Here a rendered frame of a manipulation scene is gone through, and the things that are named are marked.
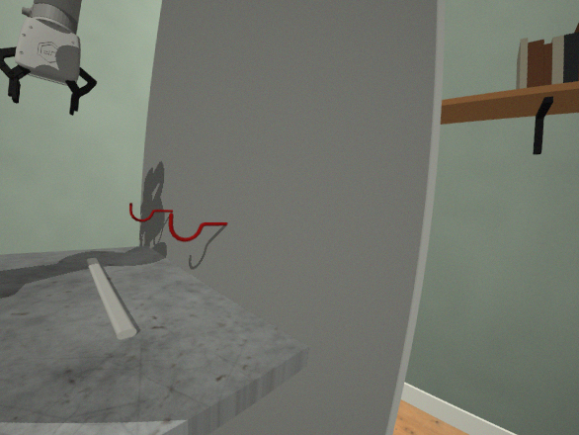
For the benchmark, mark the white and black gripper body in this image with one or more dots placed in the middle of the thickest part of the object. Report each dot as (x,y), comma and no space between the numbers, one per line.
(49,49)

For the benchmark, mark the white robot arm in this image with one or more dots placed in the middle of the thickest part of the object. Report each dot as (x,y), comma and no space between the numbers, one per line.
(65,12)

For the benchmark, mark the grey wall panel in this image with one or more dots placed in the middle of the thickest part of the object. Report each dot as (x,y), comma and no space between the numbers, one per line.
(312,128)

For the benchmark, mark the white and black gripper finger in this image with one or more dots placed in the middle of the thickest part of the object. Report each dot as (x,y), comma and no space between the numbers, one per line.
(78,92)
(14,83)

